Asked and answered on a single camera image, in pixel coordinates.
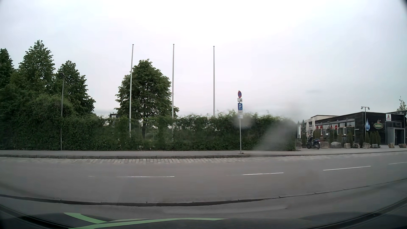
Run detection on green hedge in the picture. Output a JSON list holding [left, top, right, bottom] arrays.
[[0, 95, 297, 151]]

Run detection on white flagpole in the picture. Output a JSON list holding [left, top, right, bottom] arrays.
[[171, 44, 175, 134], [128, 44, 134, 138], [213, 46, 216, 117]]

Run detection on tall green tree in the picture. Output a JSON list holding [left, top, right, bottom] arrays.
[[115, 59, 179, 138]]

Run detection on grey asphalt road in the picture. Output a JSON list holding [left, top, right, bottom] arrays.
[[0, 151, 407, 220]]

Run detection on grey pavement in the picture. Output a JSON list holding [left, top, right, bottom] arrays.
[[0, 145, 407, 159]]

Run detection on car's own bonnet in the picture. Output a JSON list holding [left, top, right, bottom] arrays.
[[0, 197, 407, 229]]

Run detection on parked motorcycle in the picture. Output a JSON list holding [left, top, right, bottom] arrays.
[[306, 137, 321, 150]]

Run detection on row of boulders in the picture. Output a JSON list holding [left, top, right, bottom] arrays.
[[319, 141, 407, 149]]

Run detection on row of small conifers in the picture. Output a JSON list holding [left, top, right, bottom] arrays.
[[300, 129, 382, 147]]

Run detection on road markings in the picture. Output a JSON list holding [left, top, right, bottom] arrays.
[[87, 162, 407, 179]]

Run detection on group of tall trees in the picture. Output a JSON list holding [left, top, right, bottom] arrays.
[[0, 40, 96, 121]]

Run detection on dark low building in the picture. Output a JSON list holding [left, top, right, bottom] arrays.
[[296, 110, 407, 146]]

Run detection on road sign on post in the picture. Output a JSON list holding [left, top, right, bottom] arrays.
[[237, 91, 244, 154]]

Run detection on grey lamp post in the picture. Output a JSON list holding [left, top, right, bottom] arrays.
[[58, 72, 66, 151]]

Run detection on double-headed lamp post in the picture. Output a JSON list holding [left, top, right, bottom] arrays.
[[361, 106, 370, 134]]

